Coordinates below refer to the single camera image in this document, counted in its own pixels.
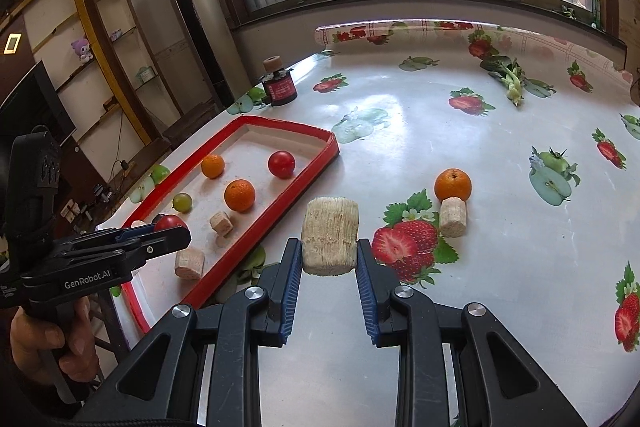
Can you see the person's left hand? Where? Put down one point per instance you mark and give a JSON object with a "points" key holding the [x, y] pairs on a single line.
{"points": [[40, 347]]}

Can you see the large beige pressed block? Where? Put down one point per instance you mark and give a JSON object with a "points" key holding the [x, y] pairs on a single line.
{"points": [[330, 232]]}

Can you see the small orange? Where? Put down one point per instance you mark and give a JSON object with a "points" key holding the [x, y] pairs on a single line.
{"points": [[452, 185]]}

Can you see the green bok choy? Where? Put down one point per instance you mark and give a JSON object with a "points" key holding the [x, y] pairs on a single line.
{"points": [[510, 77]]}

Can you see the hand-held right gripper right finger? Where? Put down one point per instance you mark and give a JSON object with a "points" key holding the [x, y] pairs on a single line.
{"points": [[367, 294]]}

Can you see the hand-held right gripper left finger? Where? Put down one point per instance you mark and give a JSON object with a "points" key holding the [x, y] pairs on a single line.
{"points": [[292, 294]]}

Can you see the green round fruit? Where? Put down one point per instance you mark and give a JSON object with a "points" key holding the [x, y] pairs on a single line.
{"points": [[182, 203]]}

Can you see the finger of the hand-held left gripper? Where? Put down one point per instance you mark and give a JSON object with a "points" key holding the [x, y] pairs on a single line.
{"points": [[110, 238], [155, 244]]}

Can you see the yellow framed wall shelf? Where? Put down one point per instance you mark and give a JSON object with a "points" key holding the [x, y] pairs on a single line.
{"points": [[95, 19]]}

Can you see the green bottle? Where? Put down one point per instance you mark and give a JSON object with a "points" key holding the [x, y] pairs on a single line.
{"points": [[595, 9]]}

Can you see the black television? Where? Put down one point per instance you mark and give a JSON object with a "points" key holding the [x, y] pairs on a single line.
{"points": [[30, 102]]}

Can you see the fruit print tablecloth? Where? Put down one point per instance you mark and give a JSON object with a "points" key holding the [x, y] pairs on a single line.
{"points": [[400, 132]]}

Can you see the red tomato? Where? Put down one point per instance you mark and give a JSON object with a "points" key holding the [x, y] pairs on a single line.
{"points": [[281, 164], [170, 223]]}

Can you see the red rimmed white tray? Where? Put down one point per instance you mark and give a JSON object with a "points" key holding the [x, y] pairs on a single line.
{"points": [[260, 142]]}

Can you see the tower air conditioner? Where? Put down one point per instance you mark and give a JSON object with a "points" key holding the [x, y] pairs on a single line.
{"points": [[200, 32]]}

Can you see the purple plush toy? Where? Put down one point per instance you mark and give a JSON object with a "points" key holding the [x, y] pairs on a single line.
{"points": [[82, 50]]}

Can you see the dark jar with cork lid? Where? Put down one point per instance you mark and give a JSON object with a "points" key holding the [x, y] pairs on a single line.
{"points": [[280, 87]]}

